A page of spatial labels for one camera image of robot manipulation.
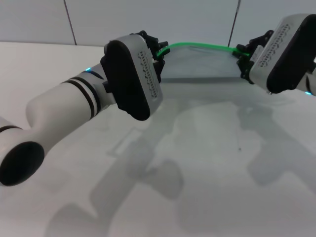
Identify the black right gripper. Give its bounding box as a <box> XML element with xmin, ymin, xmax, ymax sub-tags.
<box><xmin>236</xmin><ymin>30</ymin><xmax>274</xmax><ymax>84</ymax></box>

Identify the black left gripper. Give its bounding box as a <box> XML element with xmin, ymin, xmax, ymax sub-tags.
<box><xmin>134</xmin><ymin>30</ymin><xmax>171</xmax><ymax>84</ymax></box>

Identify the transparent green-zip document bag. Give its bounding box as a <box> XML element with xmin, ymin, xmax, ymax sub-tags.
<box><xmin>157</xmin><ymin>42</ymin><xmax>250</xmax><ymax>85</ymax></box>

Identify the left wrist camera housing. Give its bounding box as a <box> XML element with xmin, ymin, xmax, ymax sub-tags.
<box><xmin>100</xmin><ymin>34</ymin><xmax>164</xmax><ymax>122</ymax></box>

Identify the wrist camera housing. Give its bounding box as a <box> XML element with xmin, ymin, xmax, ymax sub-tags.
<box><xmin>100</xmin><ymin>34</ymin><xmax>164</xmax><ymax>122</ymax></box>
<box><xmin>248</xmin><ymin>14</ymin><xmax>316</xmax><ymax>95</ymax></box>

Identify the right wrist camera housing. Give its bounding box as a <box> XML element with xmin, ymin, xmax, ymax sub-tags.
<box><xmin>248</xmin><ymin>14</ymin><xmax>316</xmax><ymax>95</ymax></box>

